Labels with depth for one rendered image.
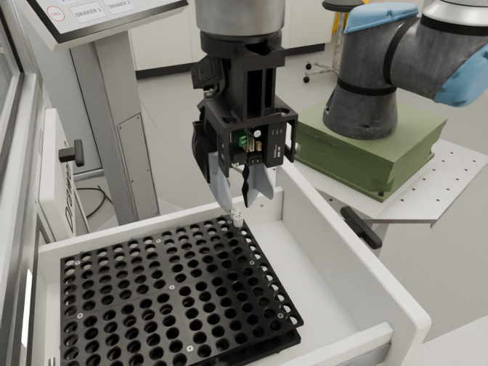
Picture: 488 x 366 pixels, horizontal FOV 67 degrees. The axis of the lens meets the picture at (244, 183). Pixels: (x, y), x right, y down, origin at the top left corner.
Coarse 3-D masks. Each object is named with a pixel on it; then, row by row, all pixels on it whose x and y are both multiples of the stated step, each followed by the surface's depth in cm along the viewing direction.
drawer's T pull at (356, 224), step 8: (344, 208) 48; (344, 216) 48; (352, 216) 47; (352, 224) 46; (360, 224) 46; (360, 232) 45; (368, 232) 44; (368, 240) 44; (376, 240) 43; (376, 248) 44
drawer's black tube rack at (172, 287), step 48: (144, 240) 46; (192, 240) 45; (96, 288) 39; (144, 288) 44; (192, 288) 39; (240, 288) 43; (96, 336) 35; (144, 336) 35; (192, 336) 35; (240, 336) 38; (288, 336) 39
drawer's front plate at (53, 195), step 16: (48, 112) 67; (48, 128) 62; (48, 144) 58; (64, 144) 68; (48, 160) 54; (48, 176) 51; (64, 176) 59; (48, 192) 48; (64, 192) 56; (48, 208) 48; (64, 208) 53; (64, 224) 50
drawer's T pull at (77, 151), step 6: (78, 144) 61; (60, 150) 60; (66, 150) 60; (72, 150) 60; (78, 150) 59; (60, 156) 58; (66, 156) 58; (72, 156) 59; (78, 156) 58; (78, 162) 57
